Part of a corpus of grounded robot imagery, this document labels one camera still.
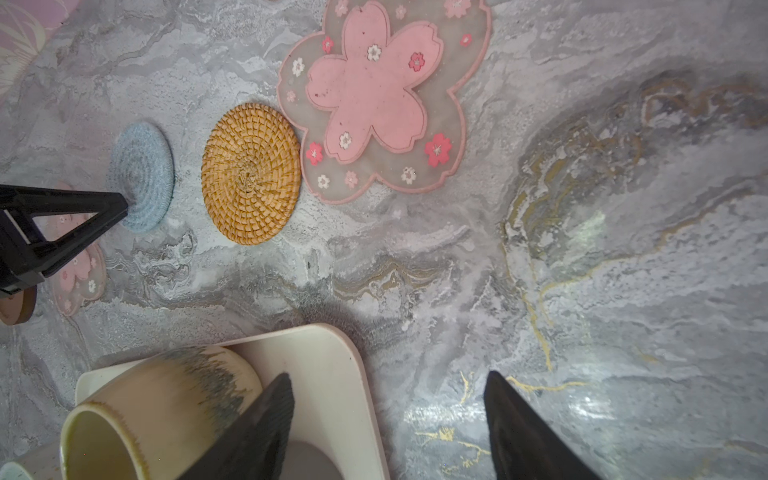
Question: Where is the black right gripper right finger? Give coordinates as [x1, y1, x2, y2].
[483, 371, 599, 480]

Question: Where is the pink flower silicone coaster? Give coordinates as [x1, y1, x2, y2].
[45, 214, 107, 317]

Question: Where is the beige silicone tray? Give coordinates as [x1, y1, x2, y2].
[76, 324, 389, 479]

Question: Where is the brown wooden round coaster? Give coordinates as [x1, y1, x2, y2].
[0, 286, 37, 326]

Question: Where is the yellow beige ceramic mug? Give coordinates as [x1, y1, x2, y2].
[60, 346, 263, 479]

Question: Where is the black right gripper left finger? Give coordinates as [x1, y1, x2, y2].
[181, 373, 295, 480]

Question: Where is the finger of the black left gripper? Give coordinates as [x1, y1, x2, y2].
[1, 185, 129, 297]

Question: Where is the blue round woven coaster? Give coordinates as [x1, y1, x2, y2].
[106, 121, 175, 233]

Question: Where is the woven rattan round coaster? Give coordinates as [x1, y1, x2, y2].
[201, 103, 301, 245]

